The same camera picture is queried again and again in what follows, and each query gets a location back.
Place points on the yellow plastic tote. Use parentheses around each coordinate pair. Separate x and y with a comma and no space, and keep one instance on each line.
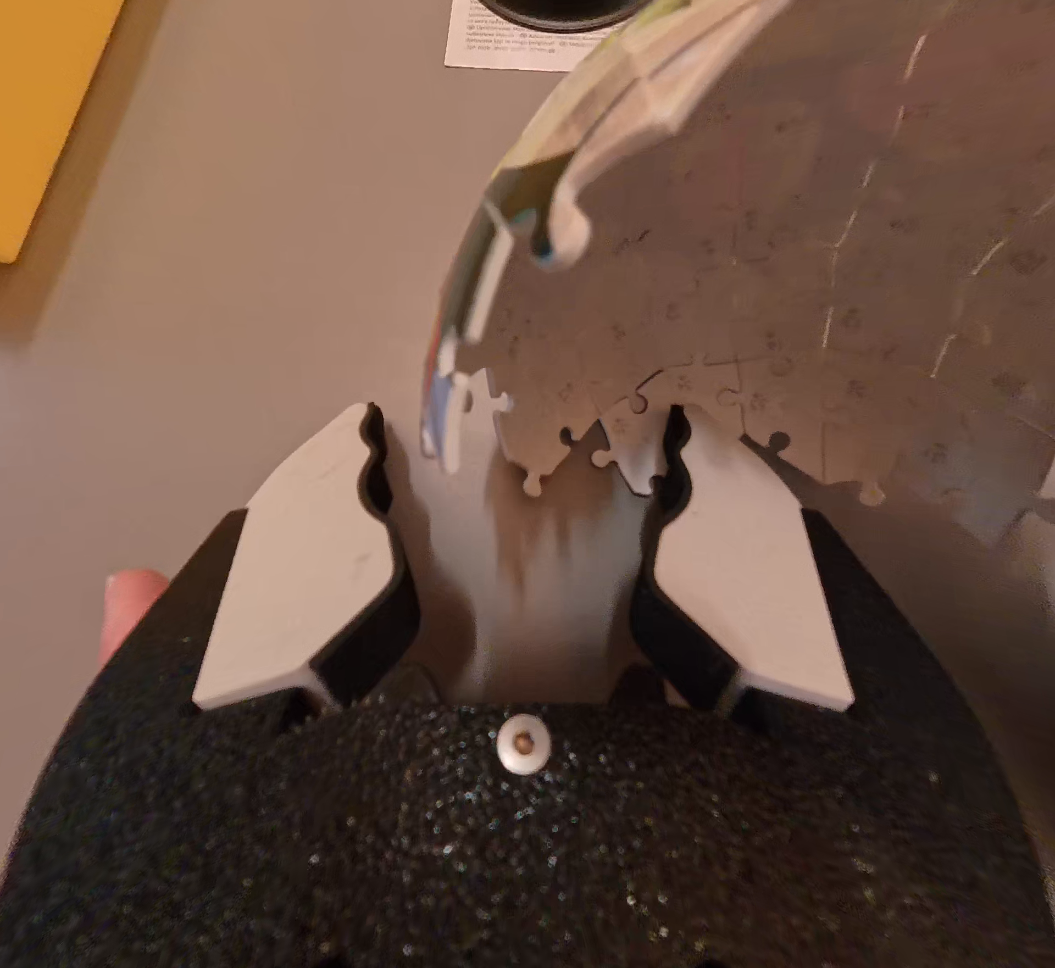
(58,37)

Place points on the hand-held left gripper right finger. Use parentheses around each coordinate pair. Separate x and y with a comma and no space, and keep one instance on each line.
(742,572)

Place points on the person's left hand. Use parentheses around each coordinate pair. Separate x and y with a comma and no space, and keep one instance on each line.
(128,609)

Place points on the partly built puzzle ball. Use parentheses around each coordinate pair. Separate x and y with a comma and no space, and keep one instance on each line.
(783,202)

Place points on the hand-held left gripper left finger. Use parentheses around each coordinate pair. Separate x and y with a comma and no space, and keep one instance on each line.
(305,556)

